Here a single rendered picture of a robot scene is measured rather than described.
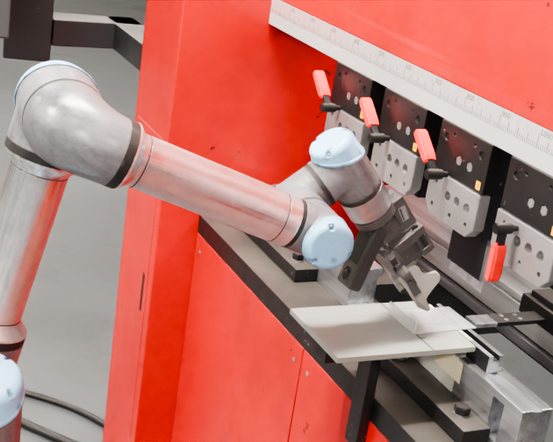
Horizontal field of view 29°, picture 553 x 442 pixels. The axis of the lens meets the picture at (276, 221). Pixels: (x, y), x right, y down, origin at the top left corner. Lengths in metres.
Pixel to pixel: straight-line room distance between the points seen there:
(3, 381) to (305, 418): 0.76
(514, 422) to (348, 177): 0.47
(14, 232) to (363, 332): 0.60
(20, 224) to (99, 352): 2.24
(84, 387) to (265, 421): 1.36
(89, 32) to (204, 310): 0.85
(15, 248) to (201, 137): 1.01
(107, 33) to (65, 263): 1.67
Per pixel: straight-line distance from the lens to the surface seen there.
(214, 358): 2.54
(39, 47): 2.93
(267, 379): 2.28
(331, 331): 1.81
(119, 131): 1.42
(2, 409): 1.54
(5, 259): 1.60
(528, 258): 1.69
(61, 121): 1.43
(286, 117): 2.60
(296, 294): 2.23
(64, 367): 3.68
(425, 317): 1.92
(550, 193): 1.65
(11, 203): 1.58
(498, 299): 2.21
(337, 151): 1.65
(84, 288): 4.26
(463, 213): 1.82
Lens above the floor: 1.77
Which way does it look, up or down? 20 degrees down
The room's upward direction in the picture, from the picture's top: 9 degrees clockwise
